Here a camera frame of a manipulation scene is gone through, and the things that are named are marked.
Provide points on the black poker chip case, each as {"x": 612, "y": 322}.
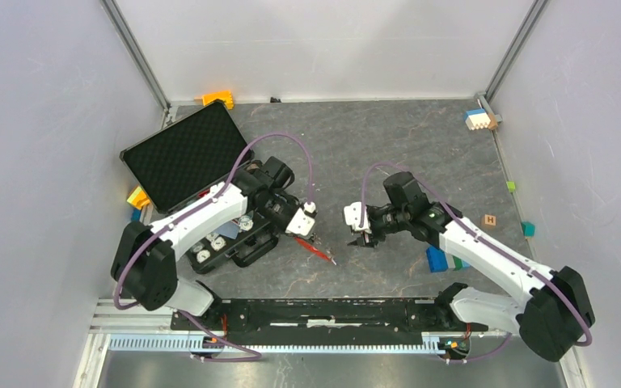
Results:
{"x": 181, "y": 163}

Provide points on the teal cube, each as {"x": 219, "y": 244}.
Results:
{"x": 528, "y": 229}

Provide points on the orange toy brick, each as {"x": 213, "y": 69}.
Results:
{"x": 224, "y": 97}

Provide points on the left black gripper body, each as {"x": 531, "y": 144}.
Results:
{"x": 280, "y": 211}

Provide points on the small blue block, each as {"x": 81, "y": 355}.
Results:
{"x": 136, "y": 215}

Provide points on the blue green white brick stack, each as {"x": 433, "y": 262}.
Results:
{"x": 439, "y": 261}

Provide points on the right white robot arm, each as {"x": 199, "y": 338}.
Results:
{"x": 548, "y": 309}

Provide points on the keyring with blue red tags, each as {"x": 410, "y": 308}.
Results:
{"x": 324, "y": 255}

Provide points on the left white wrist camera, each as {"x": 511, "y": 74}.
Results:
{"x": 302, "y": 223}

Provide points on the wooden letter H cube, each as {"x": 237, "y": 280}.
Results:
{"x": 488, "y": 221}

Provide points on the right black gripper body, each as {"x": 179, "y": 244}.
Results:
{"x": 383, "y": 222}

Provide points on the yellow orange brick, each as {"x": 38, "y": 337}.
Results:
{"x": 138, "y": 198}

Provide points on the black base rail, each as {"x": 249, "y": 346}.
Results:
{"x": 335, "y": 321}

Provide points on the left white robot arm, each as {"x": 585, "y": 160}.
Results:
{"x": 145, "y": 263}

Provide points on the white slotted cable duct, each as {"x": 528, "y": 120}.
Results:
{"x": 195, "y": 343}

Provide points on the blue white brown brick stack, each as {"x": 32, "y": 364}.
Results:
{"x": 480, "y": 119}

